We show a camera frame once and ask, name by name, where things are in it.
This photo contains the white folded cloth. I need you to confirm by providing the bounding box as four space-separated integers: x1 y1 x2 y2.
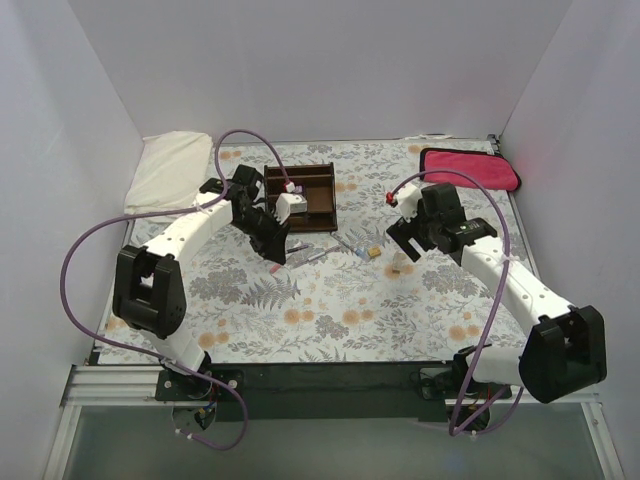
124 131 213 214

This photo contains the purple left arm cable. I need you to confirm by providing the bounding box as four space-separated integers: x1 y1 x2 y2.
59 129 296 451

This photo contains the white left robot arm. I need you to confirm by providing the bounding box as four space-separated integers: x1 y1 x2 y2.
112 165 306 400

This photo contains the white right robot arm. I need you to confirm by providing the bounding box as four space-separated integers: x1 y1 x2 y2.
386 183 607 404

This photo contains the blue correction pen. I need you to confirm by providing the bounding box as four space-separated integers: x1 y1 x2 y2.
330 232 369 260

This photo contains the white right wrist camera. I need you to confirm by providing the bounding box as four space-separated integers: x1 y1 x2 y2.
386 183 422 222

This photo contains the brown wooden desk organizer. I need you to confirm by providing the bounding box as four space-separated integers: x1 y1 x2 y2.
263 163 338 233

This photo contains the white grey eraser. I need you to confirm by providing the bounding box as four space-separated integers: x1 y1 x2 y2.
391 252 405 274

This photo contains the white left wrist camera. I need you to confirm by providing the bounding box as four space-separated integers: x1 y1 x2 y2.
274 193 307 224

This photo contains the floral table mat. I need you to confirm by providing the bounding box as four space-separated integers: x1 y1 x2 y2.
97 141 546 365

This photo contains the grey white pen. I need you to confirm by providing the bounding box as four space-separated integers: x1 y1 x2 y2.
305 245 341 262

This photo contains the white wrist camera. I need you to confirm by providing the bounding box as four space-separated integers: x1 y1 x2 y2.
386 183 422 222
274 193 307 224

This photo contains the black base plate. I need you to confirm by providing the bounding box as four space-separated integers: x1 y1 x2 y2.
154 360 501 421

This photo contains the red microfiber cloth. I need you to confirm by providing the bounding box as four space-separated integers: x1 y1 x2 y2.
418 148 521 192

